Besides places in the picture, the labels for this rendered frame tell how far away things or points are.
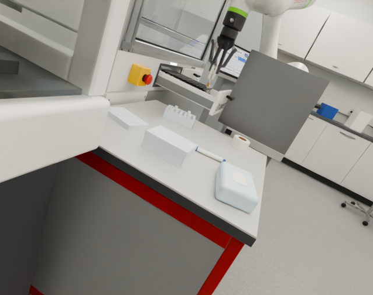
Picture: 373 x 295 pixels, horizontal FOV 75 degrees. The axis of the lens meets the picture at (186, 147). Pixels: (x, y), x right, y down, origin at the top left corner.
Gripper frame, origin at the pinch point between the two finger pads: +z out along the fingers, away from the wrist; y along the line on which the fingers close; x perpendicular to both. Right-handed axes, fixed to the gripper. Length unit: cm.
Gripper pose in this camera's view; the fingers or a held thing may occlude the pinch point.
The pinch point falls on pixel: (213, 72)
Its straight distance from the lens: 121.7
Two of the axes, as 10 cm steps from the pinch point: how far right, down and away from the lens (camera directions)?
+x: 3.4, -2.3, 9.1
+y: 8.7, 4.5, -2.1
